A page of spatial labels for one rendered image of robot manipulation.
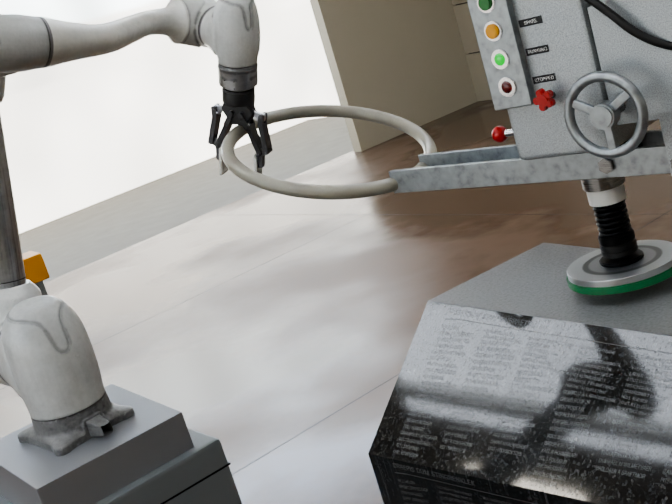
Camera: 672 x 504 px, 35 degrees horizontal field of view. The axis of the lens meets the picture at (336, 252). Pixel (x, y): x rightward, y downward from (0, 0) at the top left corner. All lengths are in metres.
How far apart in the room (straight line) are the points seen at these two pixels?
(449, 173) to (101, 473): 0.89
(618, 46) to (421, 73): 8.71
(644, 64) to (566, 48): 0.14
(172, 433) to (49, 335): 0.30
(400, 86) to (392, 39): 0.45
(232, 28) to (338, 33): 7.59
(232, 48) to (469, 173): 0.62
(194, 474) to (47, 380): 0.34
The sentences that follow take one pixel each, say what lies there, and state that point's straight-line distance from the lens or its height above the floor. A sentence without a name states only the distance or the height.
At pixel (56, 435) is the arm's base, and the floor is 0.91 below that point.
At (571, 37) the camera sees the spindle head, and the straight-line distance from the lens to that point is 1.87.
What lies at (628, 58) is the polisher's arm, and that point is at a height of 1.32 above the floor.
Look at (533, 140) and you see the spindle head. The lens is 1.96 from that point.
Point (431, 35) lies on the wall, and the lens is 10.66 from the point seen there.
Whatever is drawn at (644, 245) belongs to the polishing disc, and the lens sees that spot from 2.15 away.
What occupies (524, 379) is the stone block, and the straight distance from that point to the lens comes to 2.03.
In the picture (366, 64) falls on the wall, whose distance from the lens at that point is 10.09.
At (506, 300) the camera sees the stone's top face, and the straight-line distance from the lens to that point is 2.19.
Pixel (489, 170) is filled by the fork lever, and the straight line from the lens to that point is 2.09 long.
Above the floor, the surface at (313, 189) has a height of 1.19.
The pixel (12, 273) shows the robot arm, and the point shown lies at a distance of 2.28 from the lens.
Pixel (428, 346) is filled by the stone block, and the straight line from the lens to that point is 2.26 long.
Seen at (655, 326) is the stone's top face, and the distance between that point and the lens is 1.90.
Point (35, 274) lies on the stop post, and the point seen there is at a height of 1.03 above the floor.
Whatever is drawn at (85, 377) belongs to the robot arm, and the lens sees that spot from 2.12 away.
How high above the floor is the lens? 1.58
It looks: 14 degrees down
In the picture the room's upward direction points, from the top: 17 degrees counter-clockwise
